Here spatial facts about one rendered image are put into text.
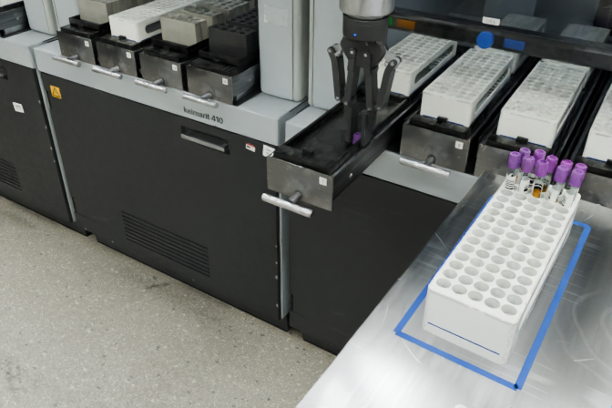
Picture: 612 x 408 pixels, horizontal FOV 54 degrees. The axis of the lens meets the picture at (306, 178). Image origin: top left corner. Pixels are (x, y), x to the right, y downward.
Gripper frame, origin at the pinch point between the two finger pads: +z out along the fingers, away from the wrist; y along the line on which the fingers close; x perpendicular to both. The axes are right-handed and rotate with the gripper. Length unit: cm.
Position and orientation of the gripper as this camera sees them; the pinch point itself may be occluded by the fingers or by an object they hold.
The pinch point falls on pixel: (359, 124)
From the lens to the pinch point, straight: 109.2
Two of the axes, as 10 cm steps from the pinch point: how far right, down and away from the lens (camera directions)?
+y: -8.5, -2.8, 4.4
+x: -5.2, 4.5, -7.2
